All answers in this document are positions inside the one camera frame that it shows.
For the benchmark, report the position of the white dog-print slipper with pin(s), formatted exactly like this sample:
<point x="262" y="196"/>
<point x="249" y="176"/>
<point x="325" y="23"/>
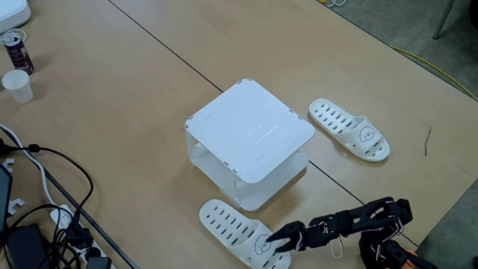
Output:
<point x="228" y="224"/>
<point x="336" y="119"/>

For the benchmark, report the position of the white two-tier shoe rack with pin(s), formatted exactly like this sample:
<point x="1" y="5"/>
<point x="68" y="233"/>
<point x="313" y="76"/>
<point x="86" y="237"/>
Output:
<point x="250" y="130"/>

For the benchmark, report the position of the dark table gap strip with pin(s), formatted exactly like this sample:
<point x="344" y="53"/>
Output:
<point x="119" y="250"/>

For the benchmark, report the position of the black plug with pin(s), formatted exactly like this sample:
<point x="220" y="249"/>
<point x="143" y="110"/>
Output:
<point x="99" y="263"/>

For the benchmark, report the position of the tall black plug adapter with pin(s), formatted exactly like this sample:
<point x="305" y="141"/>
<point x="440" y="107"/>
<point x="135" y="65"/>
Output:
<point x="79" y="236"/>

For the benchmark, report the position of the white power strip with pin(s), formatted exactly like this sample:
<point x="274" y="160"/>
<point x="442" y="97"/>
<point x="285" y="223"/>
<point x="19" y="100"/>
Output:
<point x="61" y="218"/>

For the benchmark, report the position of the grey chair leg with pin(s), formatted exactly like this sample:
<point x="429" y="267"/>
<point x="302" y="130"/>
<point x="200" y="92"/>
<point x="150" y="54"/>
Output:
<point x="442" y="22"/>

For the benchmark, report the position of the black power brick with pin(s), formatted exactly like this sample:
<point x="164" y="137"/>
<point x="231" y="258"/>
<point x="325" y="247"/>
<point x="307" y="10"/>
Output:
<point x="28" y="248"/>
<point x="3" y="147"/>

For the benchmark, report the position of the white printed plastic part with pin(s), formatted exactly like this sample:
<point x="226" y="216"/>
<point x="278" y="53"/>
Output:
<point x="8" y="163"/>
<point x="16" y="204"/>

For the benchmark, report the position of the black chair part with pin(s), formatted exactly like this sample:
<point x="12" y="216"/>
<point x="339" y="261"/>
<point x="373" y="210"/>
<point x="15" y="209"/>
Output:
<point x="474" y="13"/>

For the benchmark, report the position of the dark laptop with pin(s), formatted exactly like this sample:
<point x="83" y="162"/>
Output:
<point x="4" y="198"/>

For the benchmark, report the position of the white paper cup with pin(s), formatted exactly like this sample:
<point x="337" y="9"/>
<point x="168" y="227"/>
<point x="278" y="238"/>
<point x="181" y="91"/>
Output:
<point x="18" y="87"/>

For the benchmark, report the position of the dark purple drink can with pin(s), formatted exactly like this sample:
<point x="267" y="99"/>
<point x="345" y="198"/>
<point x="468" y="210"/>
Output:
<point x="20" y="56"/>

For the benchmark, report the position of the white rounded device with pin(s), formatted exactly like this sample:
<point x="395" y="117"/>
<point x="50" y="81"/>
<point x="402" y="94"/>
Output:
<point x="11" y="13"/>

